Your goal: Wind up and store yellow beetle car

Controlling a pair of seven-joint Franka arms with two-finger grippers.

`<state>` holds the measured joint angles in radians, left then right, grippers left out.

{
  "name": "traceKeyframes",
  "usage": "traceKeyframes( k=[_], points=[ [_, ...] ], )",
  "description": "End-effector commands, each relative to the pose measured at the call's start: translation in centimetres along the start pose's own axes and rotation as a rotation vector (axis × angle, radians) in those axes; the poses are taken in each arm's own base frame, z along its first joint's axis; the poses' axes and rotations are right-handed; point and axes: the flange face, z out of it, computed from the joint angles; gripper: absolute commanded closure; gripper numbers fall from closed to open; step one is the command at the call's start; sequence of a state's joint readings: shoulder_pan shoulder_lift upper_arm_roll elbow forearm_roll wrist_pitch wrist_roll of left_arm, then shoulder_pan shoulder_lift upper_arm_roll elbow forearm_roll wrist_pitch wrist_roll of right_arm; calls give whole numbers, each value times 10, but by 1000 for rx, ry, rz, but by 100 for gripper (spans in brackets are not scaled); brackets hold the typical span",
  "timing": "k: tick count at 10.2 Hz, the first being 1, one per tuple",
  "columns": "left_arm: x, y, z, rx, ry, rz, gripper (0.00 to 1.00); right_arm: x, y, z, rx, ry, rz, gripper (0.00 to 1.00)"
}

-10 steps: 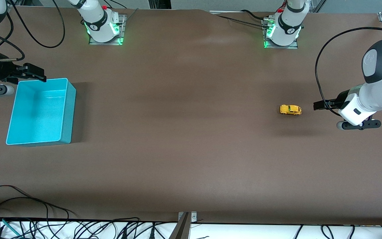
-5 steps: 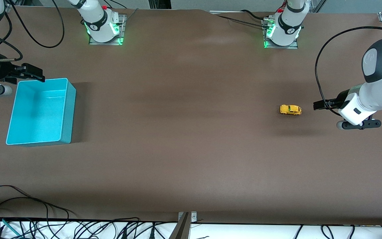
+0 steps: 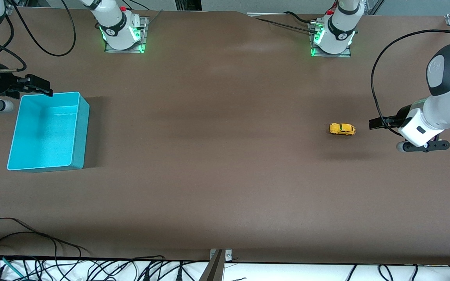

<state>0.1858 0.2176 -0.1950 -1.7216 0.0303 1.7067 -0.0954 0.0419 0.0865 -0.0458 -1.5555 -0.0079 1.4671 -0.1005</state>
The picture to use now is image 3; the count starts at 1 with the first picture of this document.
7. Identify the white lower shelf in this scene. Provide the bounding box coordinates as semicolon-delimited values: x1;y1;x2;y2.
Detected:
0;258;450;281

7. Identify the teal plastic storage bin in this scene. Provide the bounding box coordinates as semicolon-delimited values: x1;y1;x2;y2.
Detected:
7;92;90;173

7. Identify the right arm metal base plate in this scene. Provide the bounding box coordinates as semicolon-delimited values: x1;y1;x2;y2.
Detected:
104;16;150;53

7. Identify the thin black floor cable loop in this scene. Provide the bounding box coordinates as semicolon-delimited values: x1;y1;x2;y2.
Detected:
0;217;91;260

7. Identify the yellow beetle toy car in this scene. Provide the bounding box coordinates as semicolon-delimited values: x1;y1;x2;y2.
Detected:
329;123;356;136

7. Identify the long black right arm cable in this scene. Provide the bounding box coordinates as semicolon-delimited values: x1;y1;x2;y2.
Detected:
8;0;77;57

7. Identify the black left base cable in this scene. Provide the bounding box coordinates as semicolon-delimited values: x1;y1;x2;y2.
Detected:
254;17;320;34
283;11;318;24

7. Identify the metal table edge bracket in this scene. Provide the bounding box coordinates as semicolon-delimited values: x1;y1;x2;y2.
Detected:
200;249;233;281

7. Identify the teal cable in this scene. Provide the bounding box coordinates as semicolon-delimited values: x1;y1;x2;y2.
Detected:
2;256;25;279

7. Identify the thin right base cable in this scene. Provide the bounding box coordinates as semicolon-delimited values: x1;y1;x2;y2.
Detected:
125;0;164;28

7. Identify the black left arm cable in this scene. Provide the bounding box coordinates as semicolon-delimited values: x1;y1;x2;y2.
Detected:
370;29;450;137

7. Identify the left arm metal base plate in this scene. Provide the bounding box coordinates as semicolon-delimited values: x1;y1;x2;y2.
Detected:
309;23;353;59

